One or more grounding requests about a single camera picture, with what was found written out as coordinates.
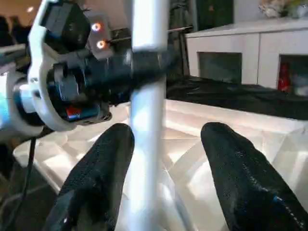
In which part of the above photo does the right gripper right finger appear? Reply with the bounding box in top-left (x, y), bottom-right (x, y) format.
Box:
top-left (200, 122), bottom-right (308, 231)

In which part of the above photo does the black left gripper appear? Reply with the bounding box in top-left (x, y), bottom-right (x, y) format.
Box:
top-left (46, 48), bottom-right (176, 121)

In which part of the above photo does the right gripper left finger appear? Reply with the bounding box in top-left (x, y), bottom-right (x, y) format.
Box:
top-left (43, 123), bottom-right (135, 231)

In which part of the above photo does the white plastic table leg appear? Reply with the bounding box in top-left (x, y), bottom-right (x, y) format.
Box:
top-left (115, 0), bottom-right (170, 231)

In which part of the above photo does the black mat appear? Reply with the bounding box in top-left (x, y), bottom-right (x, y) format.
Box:
top-left (0, 76), bottom-right (308, 231)

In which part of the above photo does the white cabinet with glass doors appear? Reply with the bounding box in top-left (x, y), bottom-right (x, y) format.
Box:
top-left (185, 17), bottom-right (308, 93)

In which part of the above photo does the red bottle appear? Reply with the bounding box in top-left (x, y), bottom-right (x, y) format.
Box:
top-left (278, 63), bottom-right (292, 92)

